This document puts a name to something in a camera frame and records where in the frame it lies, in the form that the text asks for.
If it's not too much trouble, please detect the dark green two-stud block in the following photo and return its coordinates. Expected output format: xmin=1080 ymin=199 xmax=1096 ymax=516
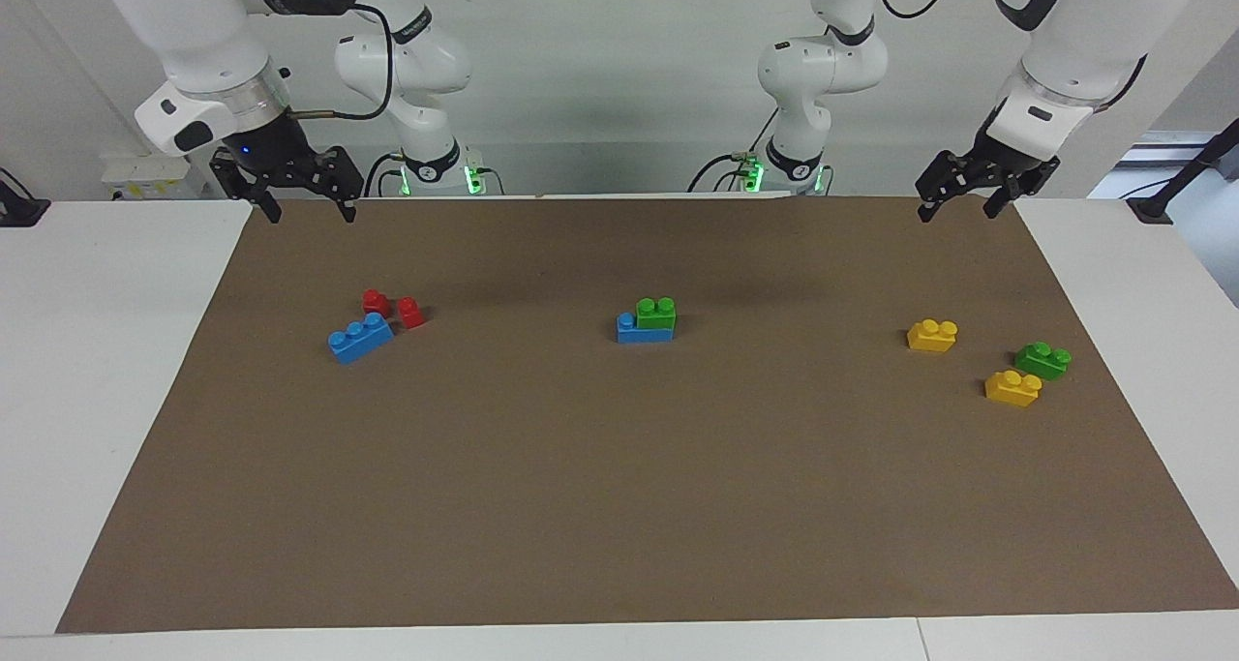
xmin=1014 ymin=341 xmax=1073 ymax=382

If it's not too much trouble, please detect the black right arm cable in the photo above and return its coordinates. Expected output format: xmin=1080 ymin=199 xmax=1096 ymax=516
xmin=290 ymin=3 xmax=396 ymax=122

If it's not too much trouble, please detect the brown table mat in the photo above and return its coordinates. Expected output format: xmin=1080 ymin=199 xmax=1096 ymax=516
xmin=56 ymin=195 xmax=1239 ymax=635

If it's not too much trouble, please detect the black table clamp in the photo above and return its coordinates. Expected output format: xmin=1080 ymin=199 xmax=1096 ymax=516
xmin=0 ymin=167 xmax=51 ymax=228

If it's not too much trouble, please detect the yellow two-stud block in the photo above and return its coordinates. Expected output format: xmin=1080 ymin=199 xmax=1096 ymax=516
xmin=906 ymin=318 xmax=959 ymax=353
xmin=984 ymin=370 xmax=1043 ymax=408

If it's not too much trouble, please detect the blue three-stud block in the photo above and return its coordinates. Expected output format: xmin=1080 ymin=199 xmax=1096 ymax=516
xmin=328 ymin=313 xmax=396 ymax=366
xmin=617 ymin=313 xmax=678 ymax=345

